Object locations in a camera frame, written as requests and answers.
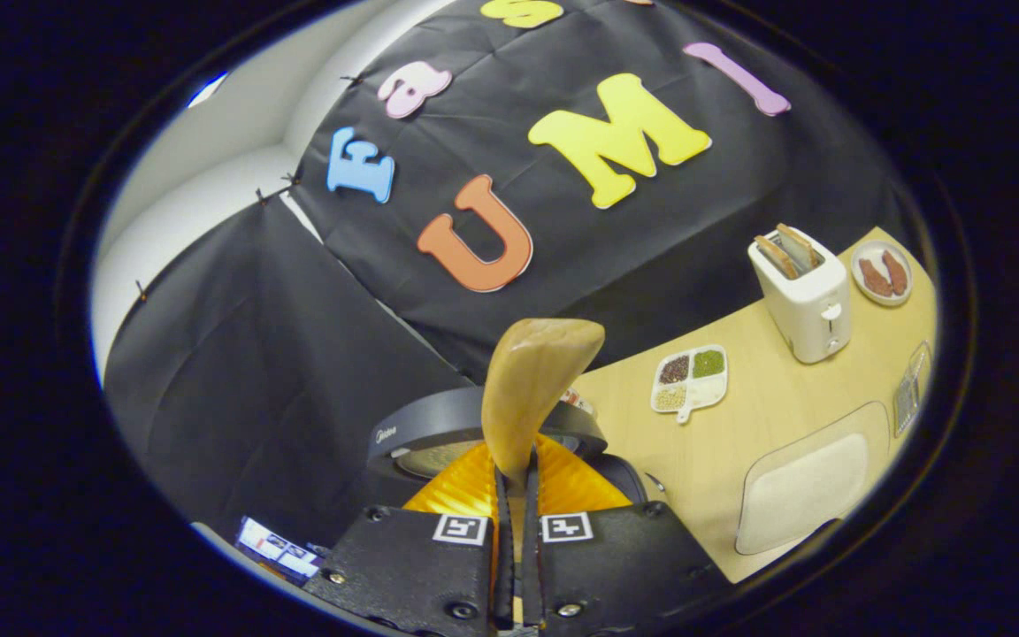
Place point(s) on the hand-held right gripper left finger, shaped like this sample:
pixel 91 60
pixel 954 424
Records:
pixel 412 566

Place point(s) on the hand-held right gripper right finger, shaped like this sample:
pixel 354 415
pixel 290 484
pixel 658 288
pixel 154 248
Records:
pixel 616 566

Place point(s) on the dark grey rice cooker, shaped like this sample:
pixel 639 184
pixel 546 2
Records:
pixel 425 420

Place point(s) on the wooden spoon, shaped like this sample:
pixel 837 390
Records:
pixel 532 380

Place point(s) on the clear rice container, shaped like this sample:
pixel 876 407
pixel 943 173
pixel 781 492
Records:
pixel 810 482

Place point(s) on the clear chopstick holder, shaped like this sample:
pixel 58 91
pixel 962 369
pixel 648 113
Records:
pixel 910 394

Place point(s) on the computer monitor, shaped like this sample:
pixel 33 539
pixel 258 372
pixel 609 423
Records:
pixel 279 548

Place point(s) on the small clear bottle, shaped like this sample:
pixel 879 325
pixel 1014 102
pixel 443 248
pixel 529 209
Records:
pixel 578 401

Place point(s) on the white divided bean dish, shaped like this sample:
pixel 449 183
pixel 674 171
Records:
pixel 691 380

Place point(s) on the black backdrop cloth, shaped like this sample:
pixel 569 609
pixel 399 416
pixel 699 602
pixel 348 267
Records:
pixel 297 354

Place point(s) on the white toaster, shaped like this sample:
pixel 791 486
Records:
pixel 806 310

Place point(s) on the toasted bread slice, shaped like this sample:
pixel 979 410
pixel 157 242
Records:
pixel 777 257
pixel 797 246

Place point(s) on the white round plate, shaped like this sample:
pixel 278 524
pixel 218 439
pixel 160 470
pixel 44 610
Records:
pixel 881 301

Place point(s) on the brown meat piece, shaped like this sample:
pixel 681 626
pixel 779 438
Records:
pixel 896 272
pixel 875 279

